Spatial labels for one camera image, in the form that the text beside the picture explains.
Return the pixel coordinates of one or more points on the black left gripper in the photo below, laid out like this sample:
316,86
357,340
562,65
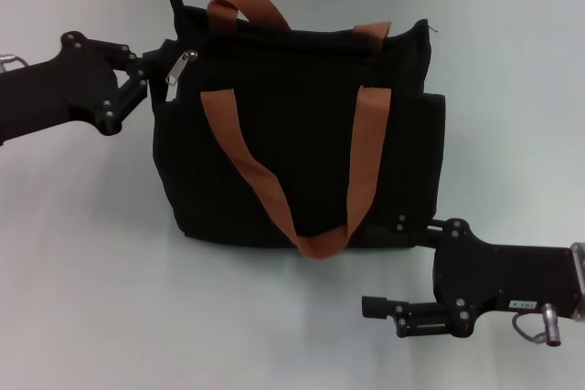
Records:
45,93

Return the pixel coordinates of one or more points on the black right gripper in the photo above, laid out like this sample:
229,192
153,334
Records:
503,278

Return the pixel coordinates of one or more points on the silver zipper pull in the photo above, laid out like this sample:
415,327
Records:
180,66

